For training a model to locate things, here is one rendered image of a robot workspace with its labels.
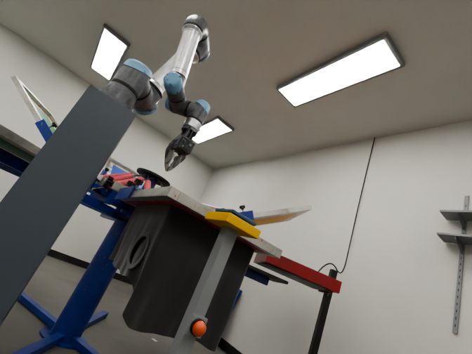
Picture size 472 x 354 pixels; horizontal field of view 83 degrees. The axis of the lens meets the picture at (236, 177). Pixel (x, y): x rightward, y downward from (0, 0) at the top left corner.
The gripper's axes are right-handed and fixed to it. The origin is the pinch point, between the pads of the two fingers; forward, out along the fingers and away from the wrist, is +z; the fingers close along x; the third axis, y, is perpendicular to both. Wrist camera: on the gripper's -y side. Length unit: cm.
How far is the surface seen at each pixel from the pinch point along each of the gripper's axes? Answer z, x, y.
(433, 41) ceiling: -190, 125, 39
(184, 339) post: 49, 14, 41
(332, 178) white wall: -138, 227, -102
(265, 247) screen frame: 14, 46, 23
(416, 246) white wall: -57, 227, 6
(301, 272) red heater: 5, 137, -32
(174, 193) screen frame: 12.8, -0.1, 22.6
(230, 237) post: 20.2, 15.1, 41.8
